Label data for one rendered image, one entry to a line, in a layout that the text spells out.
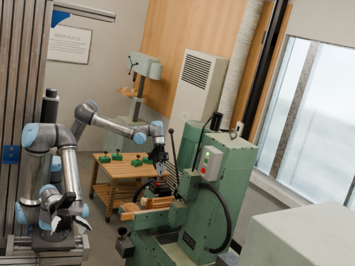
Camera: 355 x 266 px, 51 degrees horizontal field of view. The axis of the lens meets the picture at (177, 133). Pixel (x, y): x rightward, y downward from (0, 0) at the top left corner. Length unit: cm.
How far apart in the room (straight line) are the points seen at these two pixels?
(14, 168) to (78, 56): 308
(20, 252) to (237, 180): 120
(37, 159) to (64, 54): 319
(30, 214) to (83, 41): 333
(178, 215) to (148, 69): 253
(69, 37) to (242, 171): 344
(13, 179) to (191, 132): 101
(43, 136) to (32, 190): 29
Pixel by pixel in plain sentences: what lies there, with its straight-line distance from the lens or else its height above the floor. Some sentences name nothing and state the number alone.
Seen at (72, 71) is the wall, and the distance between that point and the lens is 508.
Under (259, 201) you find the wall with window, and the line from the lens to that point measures 365.
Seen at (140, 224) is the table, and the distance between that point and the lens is 229.
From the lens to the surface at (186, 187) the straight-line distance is 205.
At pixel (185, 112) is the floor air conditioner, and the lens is 394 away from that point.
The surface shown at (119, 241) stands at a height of 62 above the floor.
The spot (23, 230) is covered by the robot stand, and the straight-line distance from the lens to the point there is 235.
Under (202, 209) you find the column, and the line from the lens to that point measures 209.
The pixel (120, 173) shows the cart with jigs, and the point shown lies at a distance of 372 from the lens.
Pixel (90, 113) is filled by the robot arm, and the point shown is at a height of 141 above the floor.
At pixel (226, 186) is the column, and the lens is 200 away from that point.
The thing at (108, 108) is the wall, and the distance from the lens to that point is 542.
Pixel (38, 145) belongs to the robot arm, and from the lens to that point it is 187.
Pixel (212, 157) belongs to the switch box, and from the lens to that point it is 189.
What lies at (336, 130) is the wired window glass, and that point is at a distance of 321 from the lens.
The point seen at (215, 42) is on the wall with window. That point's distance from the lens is 411.
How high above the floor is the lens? 207
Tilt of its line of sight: 17 degrees down
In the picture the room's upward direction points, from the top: 13 degrees clockwise
